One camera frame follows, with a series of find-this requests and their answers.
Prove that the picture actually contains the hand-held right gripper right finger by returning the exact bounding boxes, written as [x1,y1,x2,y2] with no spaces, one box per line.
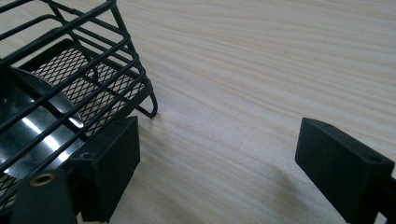
[294,117,396,224]

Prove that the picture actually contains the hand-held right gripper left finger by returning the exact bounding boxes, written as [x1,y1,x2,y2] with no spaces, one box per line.
[68,116,141,223]

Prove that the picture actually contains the black wire dish rack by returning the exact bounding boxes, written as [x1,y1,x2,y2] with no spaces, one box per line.
[0,0,159,213]

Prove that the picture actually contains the glossy black dish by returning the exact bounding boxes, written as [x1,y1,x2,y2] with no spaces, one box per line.
[0,66,87,180]

